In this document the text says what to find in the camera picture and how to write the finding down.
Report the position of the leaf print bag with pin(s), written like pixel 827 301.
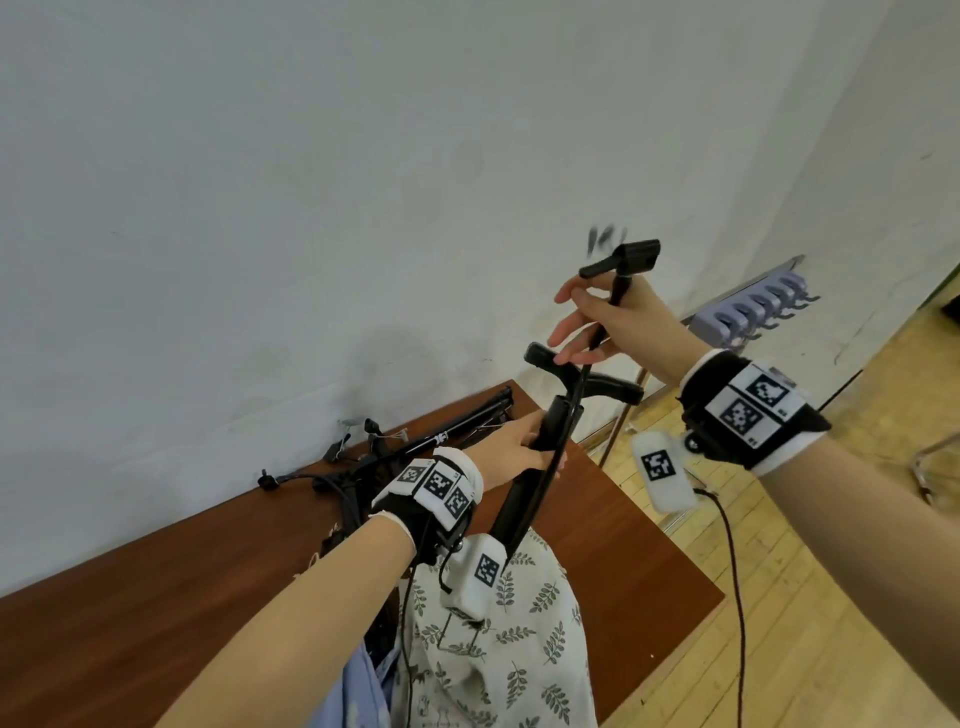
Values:
pixel 517 660

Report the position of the purple hook rail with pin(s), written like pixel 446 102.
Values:
pixel 720 322

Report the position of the person's right hand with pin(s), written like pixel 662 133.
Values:
pixel 637 322

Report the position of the blue fabric bag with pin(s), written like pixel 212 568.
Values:
pixel 352 690

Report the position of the pile of black tripods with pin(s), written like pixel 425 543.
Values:
pixel 450 435

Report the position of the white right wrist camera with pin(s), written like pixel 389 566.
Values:
pixel 664 472

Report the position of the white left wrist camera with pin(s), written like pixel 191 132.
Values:
pixel 472 577

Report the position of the metal clothes rack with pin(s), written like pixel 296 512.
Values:
pixel 619 427

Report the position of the person's left forearm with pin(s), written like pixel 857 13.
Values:
pixel 292 630

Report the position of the person's right forearm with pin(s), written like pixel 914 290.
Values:
pixel 877 547

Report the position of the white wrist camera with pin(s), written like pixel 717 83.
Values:
pixel 472 577
pixel 664 472

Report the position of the person's left hand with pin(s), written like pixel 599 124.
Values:
pixel 502 450

